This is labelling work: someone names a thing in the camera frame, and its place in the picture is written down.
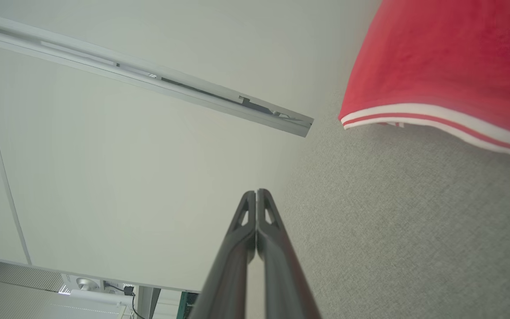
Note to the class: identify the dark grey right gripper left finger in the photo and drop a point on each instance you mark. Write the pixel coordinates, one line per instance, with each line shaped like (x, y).
(230, 266)

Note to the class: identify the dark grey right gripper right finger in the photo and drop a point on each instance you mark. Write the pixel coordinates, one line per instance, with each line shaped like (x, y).
(283, 274)

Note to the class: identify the red white basketball jersey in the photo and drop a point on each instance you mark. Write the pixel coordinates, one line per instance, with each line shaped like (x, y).
(450, 57)

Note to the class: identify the green panel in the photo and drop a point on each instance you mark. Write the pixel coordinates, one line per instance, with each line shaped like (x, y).
(189, 305)

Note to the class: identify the white ceiling lamp fixture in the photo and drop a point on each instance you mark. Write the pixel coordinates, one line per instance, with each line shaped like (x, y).
(89, 290)

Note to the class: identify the grey metal partition post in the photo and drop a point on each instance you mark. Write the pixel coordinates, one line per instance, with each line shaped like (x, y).
(193, 91)

